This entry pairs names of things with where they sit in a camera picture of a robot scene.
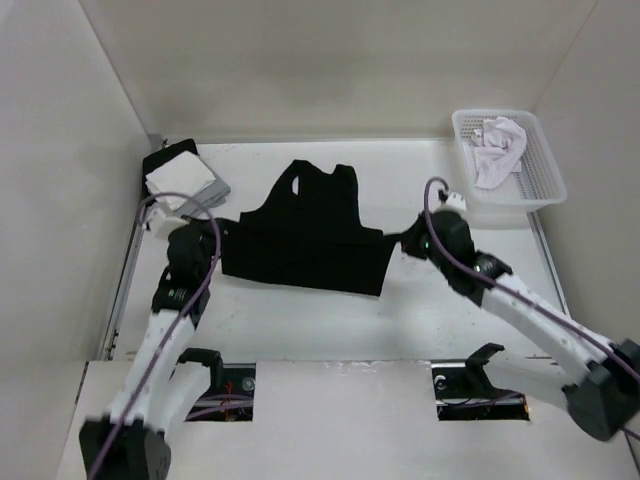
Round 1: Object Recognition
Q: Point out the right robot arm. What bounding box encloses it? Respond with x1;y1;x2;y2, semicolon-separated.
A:
400;210;639;442

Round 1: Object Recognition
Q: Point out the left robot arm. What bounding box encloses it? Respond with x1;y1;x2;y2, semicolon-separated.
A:
79;220;225;479

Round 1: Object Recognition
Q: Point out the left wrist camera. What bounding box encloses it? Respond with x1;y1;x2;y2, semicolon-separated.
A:
142;204;187;240

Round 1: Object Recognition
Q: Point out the black tank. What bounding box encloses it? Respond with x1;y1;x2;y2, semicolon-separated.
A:
142;139;199;177
219;160;401;297

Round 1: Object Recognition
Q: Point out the folded grey tank top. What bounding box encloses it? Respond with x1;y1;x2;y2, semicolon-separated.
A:
181;176;231;217

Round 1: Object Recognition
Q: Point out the white perforated plastic basket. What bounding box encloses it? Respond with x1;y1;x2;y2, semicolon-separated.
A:
451;109;567;214

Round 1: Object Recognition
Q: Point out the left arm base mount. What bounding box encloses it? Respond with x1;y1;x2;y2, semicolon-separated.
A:
186;364;256;423

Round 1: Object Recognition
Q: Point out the folded black tank top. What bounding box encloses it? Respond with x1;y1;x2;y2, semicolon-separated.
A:
142;139;199;177

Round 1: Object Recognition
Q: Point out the folded white tank top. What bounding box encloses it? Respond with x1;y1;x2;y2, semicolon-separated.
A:
145;151;216;197

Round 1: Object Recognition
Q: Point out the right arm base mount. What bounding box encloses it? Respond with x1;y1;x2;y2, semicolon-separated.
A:
431;343;530;421

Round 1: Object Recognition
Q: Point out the crumpled white tank top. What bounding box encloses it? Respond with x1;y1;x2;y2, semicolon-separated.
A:
471;116;527;190

